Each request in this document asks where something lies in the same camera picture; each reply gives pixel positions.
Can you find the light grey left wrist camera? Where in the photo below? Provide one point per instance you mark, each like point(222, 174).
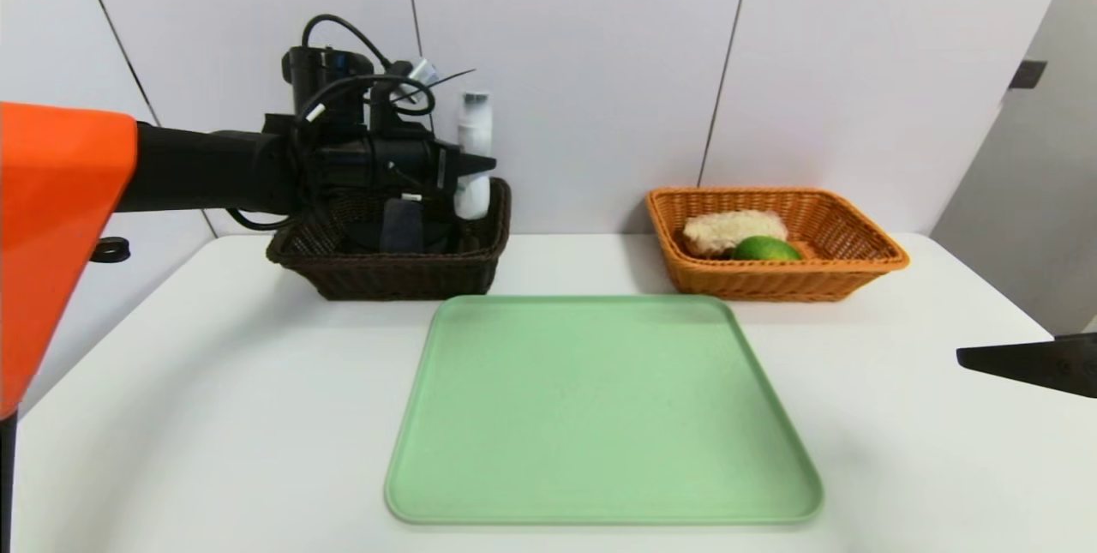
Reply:
point(422, 71)

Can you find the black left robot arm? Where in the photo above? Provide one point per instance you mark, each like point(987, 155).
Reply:
point(197, 167)

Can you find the orange wicker basket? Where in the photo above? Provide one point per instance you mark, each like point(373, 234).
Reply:
point(814, 283)

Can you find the grey fabric pouch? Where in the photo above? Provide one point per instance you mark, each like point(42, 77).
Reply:
point(401, 231)

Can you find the dark wall fixture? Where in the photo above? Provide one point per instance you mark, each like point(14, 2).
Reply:
point(1027, 75)

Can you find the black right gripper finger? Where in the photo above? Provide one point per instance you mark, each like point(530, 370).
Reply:
point(1028, 364)

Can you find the dark brown wicker basket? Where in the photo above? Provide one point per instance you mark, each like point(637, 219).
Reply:
point(403, 279)

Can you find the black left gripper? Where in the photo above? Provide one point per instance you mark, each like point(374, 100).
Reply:
point(446, 167)

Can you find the light green plastic tray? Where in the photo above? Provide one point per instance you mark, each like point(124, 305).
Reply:
point(600, 433)

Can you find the green lime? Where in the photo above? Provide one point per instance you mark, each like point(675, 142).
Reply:
point(765, 249)

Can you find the thin black zip tie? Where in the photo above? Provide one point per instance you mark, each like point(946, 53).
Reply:
point(454, 77)

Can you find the white bottle with clear cap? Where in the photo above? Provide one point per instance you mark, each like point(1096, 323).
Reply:
point(474, 129)

